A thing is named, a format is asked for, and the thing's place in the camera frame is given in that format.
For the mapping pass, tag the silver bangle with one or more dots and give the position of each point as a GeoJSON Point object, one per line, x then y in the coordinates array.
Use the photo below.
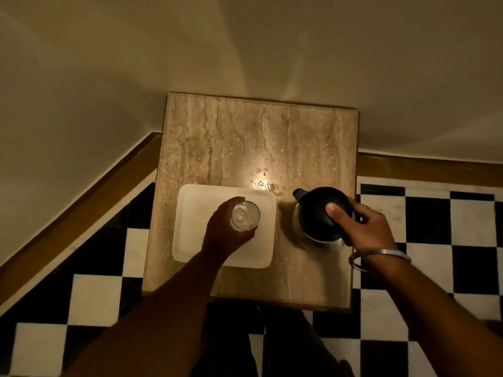
{"type": "Point", "coordinates": [387, 252]}

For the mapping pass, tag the person's right hand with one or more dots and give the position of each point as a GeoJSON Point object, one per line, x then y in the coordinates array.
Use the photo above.
{"type": "Point", "coordinates": [369, 231]}

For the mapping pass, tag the person's right forearm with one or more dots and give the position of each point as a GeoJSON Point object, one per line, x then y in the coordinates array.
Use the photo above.
{"type": "Point", "coordinates": [432, 318]}

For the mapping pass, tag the person's left forearm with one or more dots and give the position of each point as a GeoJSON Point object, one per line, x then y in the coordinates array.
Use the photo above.
{"type": "Point", "coordinates": [157, 325]}

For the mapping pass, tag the clear drinking glass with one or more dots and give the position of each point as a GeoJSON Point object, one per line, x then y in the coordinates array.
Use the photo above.
{"type": "Point", "coordinates": [245, 215]}

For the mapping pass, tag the brown wooden skirting board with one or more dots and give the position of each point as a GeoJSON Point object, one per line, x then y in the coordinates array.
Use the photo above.
{"type": "Point", "coordinates": [78, 231]}
{"type": "Point", "coordinates": [432, 168]}

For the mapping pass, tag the person's dark trousers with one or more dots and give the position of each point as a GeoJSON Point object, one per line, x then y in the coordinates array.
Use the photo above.
{"type": "Point", "coordinates": [290, 345]}

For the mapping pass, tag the beige marble side table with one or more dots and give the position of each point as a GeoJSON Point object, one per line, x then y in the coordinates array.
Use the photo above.
{"type": "Point", "coordinates": [255, 145]}

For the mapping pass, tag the person's right thumb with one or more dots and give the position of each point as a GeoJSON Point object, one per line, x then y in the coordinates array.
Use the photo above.
{"type": "Point", "coordinates": [337, 216]}

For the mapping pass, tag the white rectangular tray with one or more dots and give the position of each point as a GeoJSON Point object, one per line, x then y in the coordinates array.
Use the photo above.
{"type": "Point", "coordinates": [188, 223]}

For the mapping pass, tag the person's left thumb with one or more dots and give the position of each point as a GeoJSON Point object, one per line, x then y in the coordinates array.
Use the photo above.
{"type": "Point", "coordinates": [245, 235]}

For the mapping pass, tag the steel jug with black lid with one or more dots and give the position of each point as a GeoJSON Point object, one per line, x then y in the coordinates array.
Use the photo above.
{"type": "Point", "coordinates": [314, 215]}

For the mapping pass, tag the person's left hand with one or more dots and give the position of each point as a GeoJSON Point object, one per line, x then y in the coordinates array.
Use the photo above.
{"type": "Point", "coordinates": [218, 235]}

